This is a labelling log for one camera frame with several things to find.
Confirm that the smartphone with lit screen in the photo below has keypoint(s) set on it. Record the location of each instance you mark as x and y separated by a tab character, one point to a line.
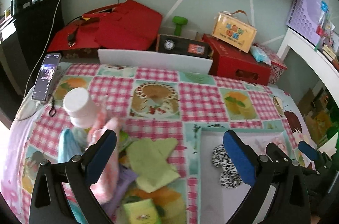
43	84

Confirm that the light green cloth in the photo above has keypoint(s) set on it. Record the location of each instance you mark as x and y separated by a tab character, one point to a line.
148	159

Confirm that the black box with gauge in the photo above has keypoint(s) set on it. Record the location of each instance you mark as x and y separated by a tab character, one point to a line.
170	44

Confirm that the green dumbbell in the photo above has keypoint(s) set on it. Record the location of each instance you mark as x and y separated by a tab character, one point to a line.
179	23

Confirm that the yellow box with handle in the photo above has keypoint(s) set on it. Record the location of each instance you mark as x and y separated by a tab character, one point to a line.
233	31

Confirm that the white foam board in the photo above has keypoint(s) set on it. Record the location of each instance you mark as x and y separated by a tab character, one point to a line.
155	60

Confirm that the black cabinet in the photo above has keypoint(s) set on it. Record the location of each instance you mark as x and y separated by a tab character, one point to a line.
24	41

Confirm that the white plastic bottle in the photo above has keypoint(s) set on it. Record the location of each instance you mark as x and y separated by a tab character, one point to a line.
80	107

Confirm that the red cardboard box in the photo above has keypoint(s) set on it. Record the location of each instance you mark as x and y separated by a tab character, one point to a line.
229	62

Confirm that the leopard print scrunchie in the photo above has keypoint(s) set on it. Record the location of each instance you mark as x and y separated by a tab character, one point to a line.
229	176

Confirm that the light blue cloth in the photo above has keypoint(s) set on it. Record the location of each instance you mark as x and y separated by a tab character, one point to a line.
68	146

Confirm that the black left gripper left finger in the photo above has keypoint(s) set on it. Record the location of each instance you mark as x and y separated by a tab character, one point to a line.
84	170

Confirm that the purple tissue packet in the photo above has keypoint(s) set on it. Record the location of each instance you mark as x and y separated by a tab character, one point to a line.
126	178

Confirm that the blue wipes packet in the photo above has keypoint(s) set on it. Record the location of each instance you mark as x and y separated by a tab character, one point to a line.
260	55

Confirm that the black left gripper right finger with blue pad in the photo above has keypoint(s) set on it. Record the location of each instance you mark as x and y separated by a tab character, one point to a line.
255	171

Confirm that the white shelf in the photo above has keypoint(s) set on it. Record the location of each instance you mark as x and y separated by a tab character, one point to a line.
320	65

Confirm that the purple perforated basket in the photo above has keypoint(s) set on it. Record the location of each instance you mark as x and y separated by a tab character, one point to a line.
307	17

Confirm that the red gift bag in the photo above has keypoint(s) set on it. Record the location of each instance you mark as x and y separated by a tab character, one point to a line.
124	26

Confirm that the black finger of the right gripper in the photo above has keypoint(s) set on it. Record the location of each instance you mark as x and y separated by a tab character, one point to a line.
309	151

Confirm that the pink checkered food tablecloth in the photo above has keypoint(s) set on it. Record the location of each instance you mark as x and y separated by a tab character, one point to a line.
154	104

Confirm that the pink fluffy cloth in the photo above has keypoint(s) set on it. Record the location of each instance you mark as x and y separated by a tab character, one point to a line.
107	159

